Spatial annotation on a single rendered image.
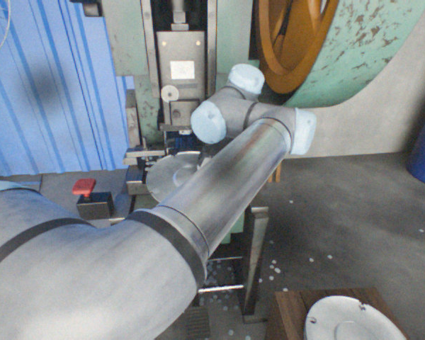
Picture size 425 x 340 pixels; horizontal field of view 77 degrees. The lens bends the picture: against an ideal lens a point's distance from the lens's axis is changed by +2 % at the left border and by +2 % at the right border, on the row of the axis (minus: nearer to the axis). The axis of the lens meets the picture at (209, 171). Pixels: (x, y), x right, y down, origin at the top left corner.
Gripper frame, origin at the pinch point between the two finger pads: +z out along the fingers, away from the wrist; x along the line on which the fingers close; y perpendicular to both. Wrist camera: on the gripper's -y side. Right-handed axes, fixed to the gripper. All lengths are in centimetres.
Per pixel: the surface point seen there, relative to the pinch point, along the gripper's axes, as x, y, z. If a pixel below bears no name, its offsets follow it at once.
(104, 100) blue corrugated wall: 4, -133, 76
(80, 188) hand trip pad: -35.5, -15.0, 10.5
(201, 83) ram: 7.3, -22.5, -14.3
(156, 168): -13.3, -9.6, 4.8
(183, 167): -5.6, -5.9, 3.7
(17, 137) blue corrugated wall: -60, -149, 110
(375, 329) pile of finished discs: 27, 63, 19
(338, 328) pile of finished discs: 18, 57, 20
